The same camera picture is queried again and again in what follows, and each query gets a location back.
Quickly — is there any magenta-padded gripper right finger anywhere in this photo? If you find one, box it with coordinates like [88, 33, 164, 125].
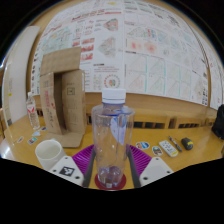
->
[126, 144, 175, 188]

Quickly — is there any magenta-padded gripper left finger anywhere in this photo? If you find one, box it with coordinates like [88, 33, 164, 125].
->
[49, 143, 98, 188]

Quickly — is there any clear white-capped water bottle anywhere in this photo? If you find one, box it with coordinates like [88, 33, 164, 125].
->
[90, 87, 136, 190]

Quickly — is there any oval blue sticker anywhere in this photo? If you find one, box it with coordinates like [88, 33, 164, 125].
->
[151, 145, 164, 157]

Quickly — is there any white ceramic mug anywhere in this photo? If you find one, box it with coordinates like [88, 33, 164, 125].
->
[34, 138, 67, 171]

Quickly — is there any oval red-blue sticker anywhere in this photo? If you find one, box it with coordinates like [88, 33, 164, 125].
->
[135, 141, 150, 150]

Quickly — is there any flat round red coaster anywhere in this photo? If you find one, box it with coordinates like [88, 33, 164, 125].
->
[94, 171, 128, 191]

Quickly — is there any dark pen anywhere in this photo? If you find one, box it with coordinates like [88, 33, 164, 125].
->
[168, 134, 183, 153]

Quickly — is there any small black device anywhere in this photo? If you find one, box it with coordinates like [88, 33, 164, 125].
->
[180, 137, 194, 151]

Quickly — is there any wooden slatted bench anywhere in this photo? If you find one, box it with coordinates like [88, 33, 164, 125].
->
[84, 111, 218, 130]

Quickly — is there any brown cardboard box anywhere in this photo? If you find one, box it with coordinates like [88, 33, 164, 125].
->
[39, 46, 87, 149]

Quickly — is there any black bag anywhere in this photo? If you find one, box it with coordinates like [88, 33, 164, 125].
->
[211, 103, 224, 140]

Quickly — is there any large printed wall poster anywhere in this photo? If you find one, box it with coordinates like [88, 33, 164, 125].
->
[29, 0, 219, 111]

